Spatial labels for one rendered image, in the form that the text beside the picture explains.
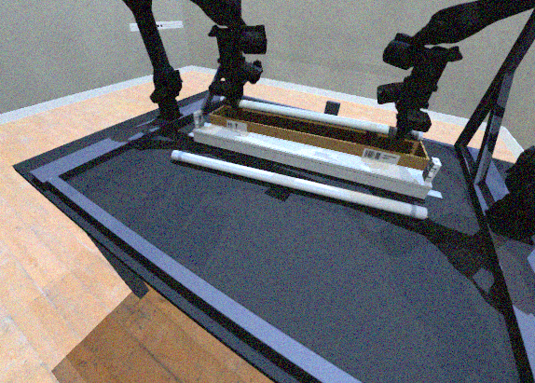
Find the long narrow brown open cardboard box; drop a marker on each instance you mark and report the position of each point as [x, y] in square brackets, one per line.
[291, 129]

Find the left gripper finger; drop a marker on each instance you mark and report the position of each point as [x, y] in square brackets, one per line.
[398, 108]
[401, 132]

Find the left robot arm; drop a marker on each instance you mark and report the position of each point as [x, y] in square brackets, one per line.
[451, 25]

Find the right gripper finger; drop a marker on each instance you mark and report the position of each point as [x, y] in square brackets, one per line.
[233, 98]
[240, 85]

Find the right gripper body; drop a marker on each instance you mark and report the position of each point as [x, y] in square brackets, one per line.
[226, 88]

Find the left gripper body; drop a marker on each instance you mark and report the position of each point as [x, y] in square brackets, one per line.
[419, 92]

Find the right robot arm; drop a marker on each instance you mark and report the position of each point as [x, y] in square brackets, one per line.
[167, 81]

